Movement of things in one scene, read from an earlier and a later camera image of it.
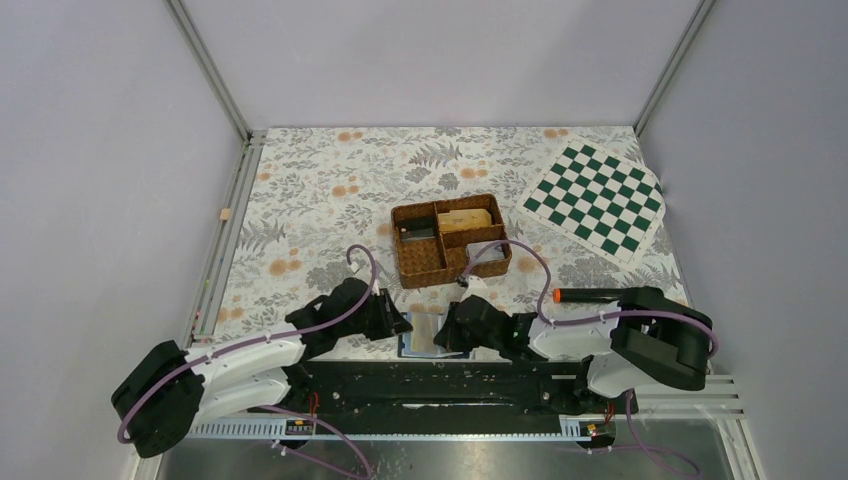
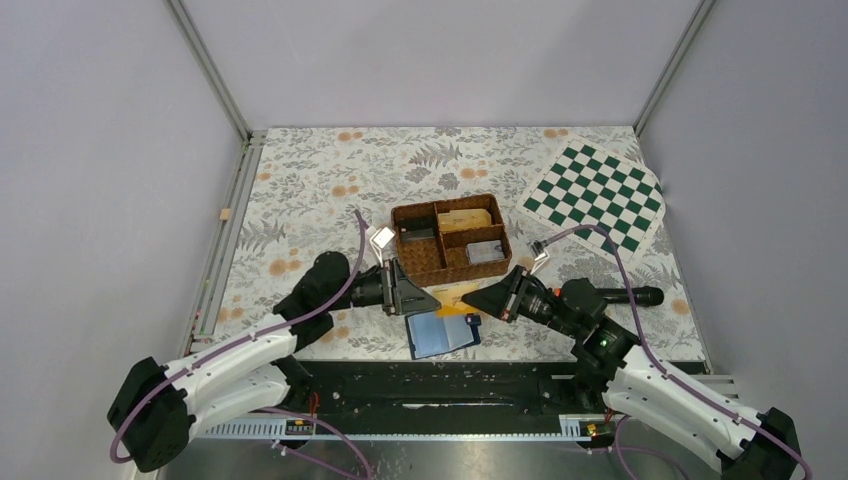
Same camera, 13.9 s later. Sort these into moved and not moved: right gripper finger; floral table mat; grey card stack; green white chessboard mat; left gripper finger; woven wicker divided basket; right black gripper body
Moved: left gripper finger; right gripper finger; right black gripper body
Not moved: green white chessboard mat; grey card stack; woven wicker divided basket; floral table mat
